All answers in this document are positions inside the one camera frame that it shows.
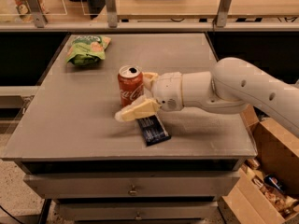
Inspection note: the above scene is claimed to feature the middle metal bracket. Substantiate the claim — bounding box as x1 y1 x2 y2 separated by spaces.
105 0 118 28

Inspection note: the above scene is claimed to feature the upper grey drawer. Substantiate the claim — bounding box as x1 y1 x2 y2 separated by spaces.
24 172 239 199

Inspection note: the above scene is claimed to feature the right metal bracket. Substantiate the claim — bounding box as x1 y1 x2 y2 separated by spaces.
215 0 232 27

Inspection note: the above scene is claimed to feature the red coke can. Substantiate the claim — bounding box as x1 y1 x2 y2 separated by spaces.
118 65 144 106

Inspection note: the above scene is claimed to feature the metal bracket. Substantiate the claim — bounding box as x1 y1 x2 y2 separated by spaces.
27 0 47 28
215 0 232 27
105 0 118 28

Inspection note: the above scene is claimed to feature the green chip bag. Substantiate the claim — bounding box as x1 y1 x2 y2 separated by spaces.
65 35 111 66

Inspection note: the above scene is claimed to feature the cardboard box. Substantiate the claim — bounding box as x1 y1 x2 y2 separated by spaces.
220 106 299 224

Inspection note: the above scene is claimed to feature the lower grey drawer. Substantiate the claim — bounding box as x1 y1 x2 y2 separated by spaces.
56 202 218 221

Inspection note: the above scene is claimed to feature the grey drawer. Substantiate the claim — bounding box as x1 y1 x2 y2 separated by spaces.
24 172 239 199
56 202 218 221

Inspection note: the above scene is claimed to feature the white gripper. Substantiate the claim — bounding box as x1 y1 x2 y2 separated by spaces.
115 72 183 122

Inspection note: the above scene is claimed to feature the left metal bracket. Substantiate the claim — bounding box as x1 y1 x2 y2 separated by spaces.
27 0 47 28

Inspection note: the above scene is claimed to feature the dark blue snack bar wrapper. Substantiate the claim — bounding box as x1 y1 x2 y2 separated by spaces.
137 115 171 146

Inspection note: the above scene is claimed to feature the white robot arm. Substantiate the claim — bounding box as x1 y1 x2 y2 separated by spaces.
115 57 299 136

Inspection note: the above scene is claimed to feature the orange snack package behind glass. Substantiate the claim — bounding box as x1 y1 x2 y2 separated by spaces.
14 0 45 21

